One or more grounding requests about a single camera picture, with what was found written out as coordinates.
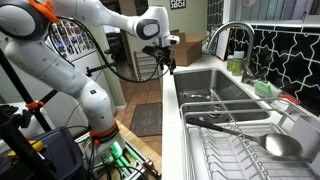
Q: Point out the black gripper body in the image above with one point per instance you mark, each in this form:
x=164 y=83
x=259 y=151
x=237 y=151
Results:
x=164 y=56

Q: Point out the steel gooseneck faucet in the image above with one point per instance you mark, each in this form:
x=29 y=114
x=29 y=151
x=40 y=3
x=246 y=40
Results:
x=248 y=50

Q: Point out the green sponge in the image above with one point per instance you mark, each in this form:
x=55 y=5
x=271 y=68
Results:
x=263 y=89

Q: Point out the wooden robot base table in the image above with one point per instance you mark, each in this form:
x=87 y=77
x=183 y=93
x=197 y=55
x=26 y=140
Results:
x=140 y=143

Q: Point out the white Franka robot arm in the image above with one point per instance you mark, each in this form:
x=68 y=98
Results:
x=50 y=63

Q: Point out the clear plastic sponge holder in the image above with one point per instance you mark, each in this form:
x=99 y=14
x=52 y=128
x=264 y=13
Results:
x=275 y=95

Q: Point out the brown cardboard box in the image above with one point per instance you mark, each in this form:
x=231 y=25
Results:
x=188 y=50

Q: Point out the stainless steel sink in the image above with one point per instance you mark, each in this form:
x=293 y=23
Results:
x=200 y=80

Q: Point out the steel fork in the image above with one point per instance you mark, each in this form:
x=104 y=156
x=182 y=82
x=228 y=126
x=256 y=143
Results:
x=195 y=96

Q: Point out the white paper card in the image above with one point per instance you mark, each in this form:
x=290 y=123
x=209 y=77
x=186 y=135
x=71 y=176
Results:
x=222 y=43

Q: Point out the dark patterned floor rug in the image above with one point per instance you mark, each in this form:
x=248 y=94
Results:
x=146 y=119

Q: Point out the small green bottle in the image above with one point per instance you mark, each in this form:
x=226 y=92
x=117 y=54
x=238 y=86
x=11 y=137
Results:
x=230 y=63

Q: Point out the tall green bottle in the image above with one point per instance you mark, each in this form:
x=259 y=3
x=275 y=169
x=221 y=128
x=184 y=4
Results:
x=238 y=64

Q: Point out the photo collage sheet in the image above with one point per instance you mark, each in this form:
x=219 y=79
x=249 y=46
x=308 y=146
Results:
x=71 y=38

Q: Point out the white refrigerator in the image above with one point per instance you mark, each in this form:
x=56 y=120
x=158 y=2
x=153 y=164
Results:
x=66 y=106

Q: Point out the red curved scraper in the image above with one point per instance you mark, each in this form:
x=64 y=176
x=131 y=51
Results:
x=289 y=99

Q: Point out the dark blue storage bin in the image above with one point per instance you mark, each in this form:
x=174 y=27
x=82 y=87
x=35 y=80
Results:
x=60 y=150

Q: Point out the orange tripod clamp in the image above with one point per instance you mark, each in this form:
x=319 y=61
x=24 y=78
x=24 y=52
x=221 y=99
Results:
x=34 y=105

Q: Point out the black tripod stand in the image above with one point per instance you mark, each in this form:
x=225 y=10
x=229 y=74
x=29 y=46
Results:
x=16 y=83

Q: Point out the white utensil caddy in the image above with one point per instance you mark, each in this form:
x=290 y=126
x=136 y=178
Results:
x=306 y=136

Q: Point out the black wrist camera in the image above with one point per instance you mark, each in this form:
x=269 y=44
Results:
x=151 y=50

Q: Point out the black white wall picture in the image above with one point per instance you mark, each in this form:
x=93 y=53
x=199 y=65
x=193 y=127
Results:
x=177 y=4

